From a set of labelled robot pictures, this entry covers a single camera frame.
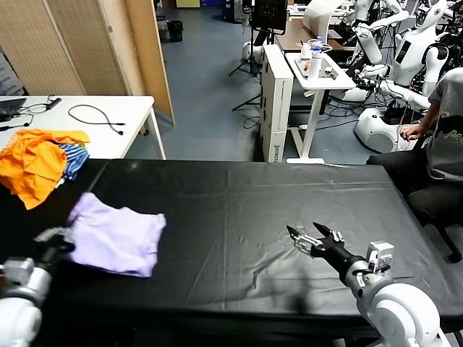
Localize white table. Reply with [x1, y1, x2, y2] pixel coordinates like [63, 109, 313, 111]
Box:
[0, 95, 168, 160]

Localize white humanoid robot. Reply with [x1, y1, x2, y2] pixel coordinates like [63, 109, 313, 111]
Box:
[392, 0, 451, 98]
[352, 0, 410, 65]

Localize tall white cardboard box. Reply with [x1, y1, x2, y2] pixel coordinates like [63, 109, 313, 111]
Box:
[259, 43, 295, 164]

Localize black laptop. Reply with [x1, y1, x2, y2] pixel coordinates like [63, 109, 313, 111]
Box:
[0, 97, 28, 123]

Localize orange garment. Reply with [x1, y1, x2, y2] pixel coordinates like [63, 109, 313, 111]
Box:
[0, 129, 91, 211]

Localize black tablecloth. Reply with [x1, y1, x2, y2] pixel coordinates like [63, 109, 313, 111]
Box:
[30, 158, 463, 326]

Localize black monitor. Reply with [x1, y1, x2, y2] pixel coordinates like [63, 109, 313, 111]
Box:
[250, 0, 289, 35]

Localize black looped cable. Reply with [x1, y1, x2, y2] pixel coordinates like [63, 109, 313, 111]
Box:
[68, 104, 127, 137]

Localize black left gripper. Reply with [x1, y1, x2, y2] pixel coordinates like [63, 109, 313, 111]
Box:
[34, 227, 76, 269]

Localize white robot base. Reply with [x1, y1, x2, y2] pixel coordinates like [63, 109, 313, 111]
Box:
[354, 106, 420, 155]
[242, 40, 266, 63]
[330, 86, 368, 103]

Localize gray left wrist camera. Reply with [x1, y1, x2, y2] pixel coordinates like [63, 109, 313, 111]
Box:
[0, 257, 35, 287]

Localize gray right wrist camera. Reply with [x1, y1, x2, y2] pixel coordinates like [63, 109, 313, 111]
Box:
[365, 241, 396, 273]

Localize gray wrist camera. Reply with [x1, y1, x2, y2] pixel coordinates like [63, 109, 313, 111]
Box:
[0, 257, 35, 287]
[365, 241, 396, 273]

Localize beige pegboard screen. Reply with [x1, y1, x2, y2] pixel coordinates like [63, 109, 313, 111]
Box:
[0, 0, 129, 97]

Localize wooden partition wall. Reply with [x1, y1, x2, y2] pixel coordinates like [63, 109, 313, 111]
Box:
[124, 0, 177, 126]

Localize black covered wooden table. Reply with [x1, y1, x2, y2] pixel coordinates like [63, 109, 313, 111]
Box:
[0, 158, 109, 301]

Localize white curved shell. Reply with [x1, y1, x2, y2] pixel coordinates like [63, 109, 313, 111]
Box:
[302, 0, 344, 41]

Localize person's right forearm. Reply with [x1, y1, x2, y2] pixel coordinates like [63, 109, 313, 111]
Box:
[417, 114, 437, 140]

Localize brown wooden desk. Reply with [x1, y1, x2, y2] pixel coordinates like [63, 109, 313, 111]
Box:
[275, 17, 357, 53]

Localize black floor cables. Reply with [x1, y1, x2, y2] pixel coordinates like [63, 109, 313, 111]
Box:
[243, 103, 363, 132]

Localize black adapter with cable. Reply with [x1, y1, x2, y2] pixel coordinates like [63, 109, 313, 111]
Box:
[20, 96, 63, 128]

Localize person's right hand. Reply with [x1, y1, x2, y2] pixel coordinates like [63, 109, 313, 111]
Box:
[399, 125, 423, 142]

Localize blue striped garment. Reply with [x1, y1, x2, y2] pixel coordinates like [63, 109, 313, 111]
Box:
[56, 142, 90, 182]

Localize white standing desk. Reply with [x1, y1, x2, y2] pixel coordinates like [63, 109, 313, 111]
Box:
[284, 52, 357, 165]

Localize white tumbler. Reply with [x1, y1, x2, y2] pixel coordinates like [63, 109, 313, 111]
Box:
[307, 53, 321, 82]

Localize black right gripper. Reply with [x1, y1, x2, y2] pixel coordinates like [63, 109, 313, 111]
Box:
[286, 222, 366, 279]

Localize lavender t-shirt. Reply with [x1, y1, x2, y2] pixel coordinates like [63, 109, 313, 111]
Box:
[67, 192, 168, 279]

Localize black waste bin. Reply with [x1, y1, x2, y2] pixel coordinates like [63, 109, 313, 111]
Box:
[166, 20, 184, 43]

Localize seated person gray shirt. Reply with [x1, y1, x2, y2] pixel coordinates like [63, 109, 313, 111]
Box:
[365, 67, 463, 228]

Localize black tripod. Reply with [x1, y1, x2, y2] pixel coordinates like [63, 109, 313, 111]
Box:
[228, 17, 265, 111]

